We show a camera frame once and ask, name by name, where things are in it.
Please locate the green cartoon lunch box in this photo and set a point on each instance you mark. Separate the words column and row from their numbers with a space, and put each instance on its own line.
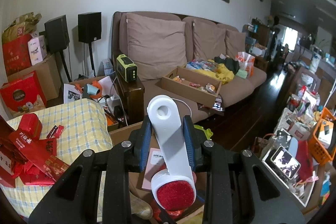
column 208, row 133

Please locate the brown sofa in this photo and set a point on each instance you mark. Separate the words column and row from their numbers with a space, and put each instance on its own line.
column 205, row 40

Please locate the brown paper bag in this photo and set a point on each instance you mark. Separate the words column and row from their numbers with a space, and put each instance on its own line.
column 22, row 25

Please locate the right black speaker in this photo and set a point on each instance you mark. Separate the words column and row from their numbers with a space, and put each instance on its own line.
column 89, row 27

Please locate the red foil gift bag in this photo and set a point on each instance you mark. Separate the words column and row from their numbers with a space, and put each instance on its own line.
column 12, row 160

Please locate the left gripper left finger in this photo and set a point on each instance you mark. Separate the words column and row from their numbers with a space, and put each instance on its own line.
column 74, row 197

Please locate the red rounded tin box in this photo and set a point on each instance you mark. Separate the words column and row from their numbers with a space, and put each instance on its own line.
column 31, row 125

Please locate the left black speaker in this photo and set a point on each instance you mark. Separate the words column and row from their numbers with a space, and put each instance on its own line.
column 57, row 34

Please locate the shallow cardboard tray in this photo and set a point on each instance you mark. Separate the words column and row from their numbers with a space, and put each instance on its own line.
column 192, row 85

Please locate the orange plastic basket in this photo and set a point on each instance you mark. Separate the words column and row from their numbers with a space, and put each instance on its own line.
column 321, row 144

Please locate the brown cardboard box stack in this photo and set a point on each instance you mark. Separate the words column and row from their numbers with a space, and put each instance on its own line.
column 48, row 76

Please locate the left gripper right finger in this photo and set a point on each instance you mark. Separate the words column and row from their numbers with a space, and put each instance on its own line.
column 239, row 188

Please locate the yellow plastic bag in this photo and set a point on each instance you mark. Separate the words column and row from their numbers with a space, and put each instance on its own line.
column 221, row 73

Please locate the long red envelope pack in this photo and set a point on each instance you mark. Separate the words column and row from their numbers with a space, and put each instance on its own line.
column 34, row 152

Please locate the black speaker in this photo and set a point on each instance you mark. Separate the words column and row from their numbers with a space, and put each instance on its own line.
column 89, row 27
column 57, row 34

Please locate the red tall gift bag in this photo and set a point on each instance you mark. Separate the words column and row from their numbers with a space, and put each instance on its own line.
column 16, row 54

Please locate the green portable radio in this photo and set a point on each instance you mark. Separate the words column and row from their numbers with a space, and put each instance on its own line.
column 127, row 68

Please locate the brown sofa cushion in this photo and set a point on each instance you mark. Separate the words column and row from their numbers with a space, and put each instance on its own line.
column 156, row 46

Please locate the red chocolate gift box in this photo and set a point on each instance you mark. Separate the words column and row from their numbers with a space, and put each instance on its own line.
column 23, row 95

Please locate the large open cardboard box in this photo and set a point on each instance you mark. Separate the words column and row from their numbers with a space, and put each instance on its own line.
column 191, row 215

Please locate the floor box of clutter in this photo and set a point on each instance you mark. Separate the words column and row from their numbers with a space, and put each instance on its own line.
column 99, row 89

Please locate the red foil ball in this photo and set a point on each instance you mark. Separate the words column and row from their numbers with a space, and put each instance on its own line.
column 156, row 212

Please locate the small pink white box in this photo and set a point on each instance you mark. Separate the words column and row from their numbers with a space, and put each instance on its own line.
column 37, row 49

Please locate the white red lint brush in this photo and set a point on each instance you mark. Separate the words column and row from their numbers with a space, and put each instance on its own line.
column 173, row 188

